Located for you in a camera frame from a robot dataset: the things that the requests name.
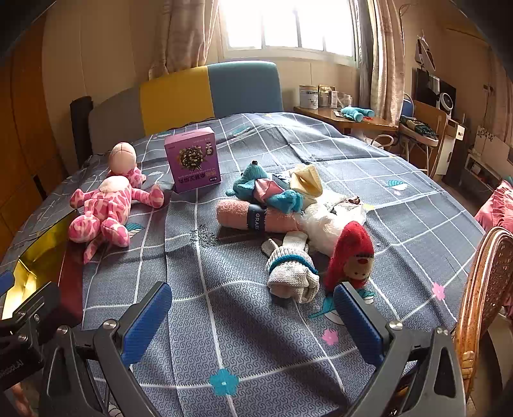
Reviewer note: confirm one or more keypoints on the white fan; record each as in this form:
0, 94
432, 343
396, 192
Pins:
447, 105

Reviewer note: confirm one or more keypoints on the clear cup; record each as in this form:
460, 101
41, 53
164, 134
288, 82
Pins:
346, 100

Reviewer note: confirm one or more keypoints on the wooden cabinet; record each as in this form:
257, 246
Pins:
445, 152

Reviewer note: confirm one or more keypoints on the black monitor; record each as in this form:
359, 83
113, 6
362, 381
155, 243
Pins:
427, 86

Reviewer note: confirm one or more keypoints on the wooden wardrobe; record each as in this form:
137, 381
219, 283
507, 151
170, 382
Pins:
24, 140

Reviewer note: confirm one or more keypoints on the teal plush toy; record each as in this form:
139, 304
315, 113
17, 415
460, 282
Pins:
354, 113

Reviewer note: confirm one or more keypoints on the red plush reindeer sock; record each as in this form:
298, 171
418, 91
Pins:
352, 244

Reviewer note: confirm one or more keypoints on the blue chair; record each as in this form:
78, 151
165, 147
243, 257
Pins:
408, 106

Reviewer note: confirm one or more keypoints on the pink towel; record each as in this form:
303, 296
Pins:
234, 214

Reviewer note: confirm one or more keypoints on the window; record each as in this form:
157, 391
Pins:
288, 24

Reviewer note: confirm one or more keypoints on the grey knitted sock blue stripe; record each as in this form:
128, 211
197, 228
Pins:
288, 272

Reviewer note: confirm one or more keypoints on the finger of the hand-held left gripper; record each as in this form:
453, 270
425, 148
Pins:
7, 280
38, 304

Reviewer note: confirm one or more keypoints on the pink ruffled quilt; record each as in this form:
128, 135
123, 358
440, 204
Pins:
497, 208

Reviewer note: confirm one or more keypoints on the blue plush mouse toy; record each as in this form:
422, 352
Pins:
250, 176

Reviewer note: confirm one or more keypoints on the purple carton box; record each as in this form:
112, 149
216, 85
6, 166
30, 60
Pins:
192, 160

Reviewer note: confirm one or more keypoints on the grey checked bedsheet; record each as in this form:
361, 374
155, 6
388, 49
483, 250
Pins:
240, 341

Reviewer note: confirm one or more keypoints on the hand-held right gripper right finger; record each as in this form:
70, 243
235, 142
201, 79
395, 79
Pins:
356, 320

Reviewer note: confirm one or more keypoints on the pink spotted plush toy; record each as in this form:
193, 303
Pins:
108, 200

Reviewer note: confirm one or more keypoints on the wicker chair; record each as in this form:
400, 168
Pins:
481, 288

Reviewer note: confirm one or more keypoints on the beige patterned curtain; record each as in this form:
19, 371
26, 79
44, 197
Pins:
384, 60
180, 36

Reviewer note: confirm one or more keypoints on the gold tin box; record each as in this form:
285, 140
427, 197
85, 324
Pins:
36, 256

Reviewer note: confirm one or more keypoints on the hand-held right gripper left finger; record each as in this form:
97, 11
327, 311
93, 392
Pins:
144, 316

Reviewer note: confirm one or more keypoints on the white stool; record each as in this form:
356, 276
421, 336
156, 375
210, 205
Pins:
419, 134

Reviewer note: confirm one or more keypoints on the clear plastic bag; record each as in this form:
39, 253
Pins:
320, 228

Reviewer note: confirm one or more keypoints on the wooden desk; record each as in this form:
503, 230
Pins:
360, 126

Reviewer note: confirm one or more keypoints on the grey yellow blue headboard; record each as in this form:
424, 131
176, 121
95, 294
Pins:
240, 88

